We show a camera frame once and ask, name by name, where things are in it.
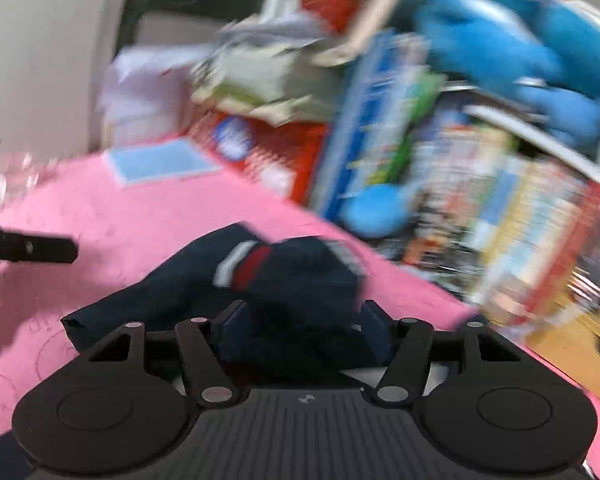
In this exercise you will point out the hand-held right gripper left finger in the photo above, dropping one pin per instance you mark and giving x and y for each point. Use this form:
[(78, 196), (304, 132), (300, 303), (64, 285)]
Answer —
[(232, 330)]

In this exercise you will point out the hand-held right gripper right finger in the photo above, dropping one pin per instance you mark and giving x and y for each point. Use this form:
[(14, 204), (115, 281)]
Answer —
[(375, 330)]

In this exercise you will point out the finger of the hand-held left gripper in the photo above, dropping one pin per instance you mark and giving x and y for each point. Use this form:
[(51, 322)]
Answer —
[(30, 249)]

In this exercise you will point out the navy and white jacket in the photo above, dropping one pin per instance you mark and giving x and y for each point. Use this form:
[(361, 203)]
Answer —
[(290, 285)]

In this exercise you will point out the clear plastic object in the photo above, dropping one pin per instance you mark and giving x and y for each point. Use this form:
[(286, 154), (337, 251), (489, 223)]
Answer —
[(15, 175)]

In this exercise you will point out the pink bunny print towel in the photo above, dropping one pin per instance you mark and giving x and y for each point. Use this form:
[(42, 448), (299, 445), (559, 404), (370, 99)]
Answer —
[(130, 210)]

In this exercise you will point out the small blue plush ball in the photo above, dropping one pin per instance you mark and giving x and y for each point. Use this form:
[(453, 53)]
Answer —
[(377, 210)]

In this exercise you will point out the light blue notebook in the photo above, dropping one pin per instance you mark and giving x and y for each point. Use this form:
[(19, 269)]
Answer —
[(160, 162)]

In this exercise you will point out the large red plastic crate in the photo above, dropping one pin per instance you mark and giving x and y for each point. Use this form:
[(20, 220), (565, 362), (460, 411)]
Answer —
[(300, 160)]

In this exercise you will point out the white loose paper sheets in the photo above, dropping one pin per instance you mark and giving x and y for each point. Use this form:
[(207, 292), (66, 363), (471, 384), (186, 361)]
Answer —
[(140, 90)]

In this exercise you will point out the wooden drawer organiser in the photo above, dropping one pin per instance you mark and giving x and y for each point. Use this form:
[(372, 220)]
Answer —
[(570, 350)]

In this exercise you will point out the row of colourful picture books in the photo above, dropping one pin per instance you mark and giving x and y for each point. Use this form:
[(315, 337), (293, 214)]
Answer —
[(380, 125)]

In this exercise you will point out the stack of paper workbooks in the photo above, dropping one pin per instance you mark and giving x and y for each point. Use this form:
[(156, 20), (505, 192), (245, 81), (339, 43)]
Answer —
[(250, 75)]

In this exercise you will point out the beige board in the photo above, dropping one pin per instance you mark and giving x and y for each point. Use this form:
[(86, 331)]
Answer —
[(370, 15)]

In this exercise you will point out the small red plastic basket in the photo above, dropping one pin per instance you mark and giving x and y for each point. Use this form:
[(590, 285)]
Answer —
[(330, 5)]

